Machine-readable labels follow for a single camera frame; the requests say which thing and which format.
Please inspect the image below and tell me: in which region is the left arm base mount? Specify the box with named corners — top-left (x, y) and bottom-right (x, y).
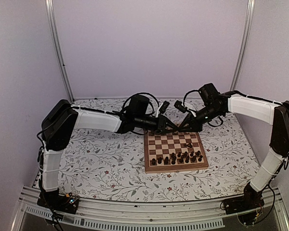
top-left (37, 189), bottom-right (79, 214)

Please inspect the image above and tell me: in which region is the floral patterned table mat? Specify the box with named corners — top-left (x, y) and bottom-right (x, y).
top-left (53, 114), bottom-right (259, 202)

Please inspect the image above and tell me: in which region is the left aluminium frame post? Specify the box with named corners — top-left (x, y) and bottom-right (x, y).
top-left (45, 0), bottom-right (75, 102)

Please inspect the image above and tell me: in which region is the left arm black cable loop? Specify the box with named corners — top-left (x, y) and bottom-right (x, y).
top-left (122, 92), bottom-right (161, 114)

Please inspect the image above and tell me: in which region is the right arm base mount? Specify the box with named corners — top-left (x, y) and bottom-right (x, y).
top-left (221, 191), bottom-right (264, 226)

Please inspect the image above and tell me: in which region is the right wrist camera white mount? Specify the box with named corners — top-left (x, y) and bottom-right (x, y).
top-left (174, 100), bottom-right (190, 113)

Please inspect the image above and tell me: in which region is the front aluminium rail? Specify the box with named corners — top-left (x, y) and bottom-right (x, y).
top-left (11, 186), bottom-right (289, 231)

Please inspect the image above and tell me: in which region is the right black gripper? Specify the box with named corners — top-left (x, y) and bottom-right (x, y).
top-left (178, 104), bottom-right (223, 133)

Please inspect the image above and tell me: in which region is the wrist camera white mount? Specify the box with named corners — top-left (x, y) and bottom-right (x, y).
top-left (158, 101), bottom-right (170, 114)
top-left (174, 100), bottom-right (190, 113)

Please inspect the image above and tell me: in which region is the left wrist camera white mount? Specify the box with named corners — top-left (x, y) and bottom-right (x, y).
top-left (158, 101), bottom-right (170, 114)

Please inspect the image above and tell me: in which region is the aluminium frame post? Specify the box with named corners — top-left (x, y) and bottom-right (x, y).
top-left (45, 0), bottom-right (75, 102)
top-left (230, 0), bottom-right (255, 90)

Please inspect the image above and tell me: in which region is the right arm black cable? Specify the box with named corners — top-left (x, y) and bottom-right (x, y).
top-left (184, 89), bottom-right (202, 106)

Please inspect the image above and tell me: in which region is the wooden chess board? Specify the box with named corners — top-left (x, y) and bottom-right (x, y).
top-left (144, 132), bottom-right (209, 174)

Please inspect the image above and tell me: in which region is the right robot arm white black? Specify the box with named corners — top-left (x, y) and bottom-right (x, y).
top-left (175, 83), bottom-right (289, 210)

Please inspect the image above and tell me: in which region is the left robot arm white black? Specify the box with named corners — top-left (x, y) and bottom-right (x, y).
top-left (37, 92), bottom-right (178, 209)

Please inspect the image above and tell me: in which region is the right aluminium frame post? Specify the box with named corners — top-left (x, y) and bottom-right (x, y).
top-left (230, 0), bottom-right (255, 90)

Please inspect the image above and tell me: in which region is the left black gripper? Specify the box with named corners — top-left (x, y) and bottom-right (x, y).
top-left (135, 114), bottom-right (179, 135)

